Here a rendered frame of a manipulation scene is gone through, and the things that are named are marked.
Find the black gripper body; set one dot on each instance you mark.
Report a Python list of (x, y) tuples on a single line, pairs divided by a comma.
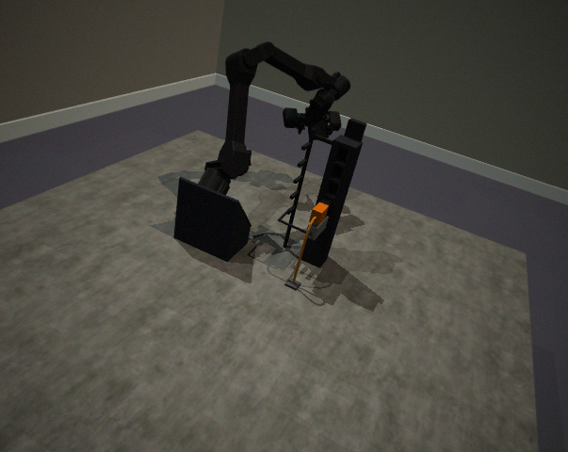
[(293, 120)]

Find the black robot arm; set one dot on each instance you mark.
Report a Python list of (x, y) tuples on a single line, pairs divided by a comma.
[(234, 158)]

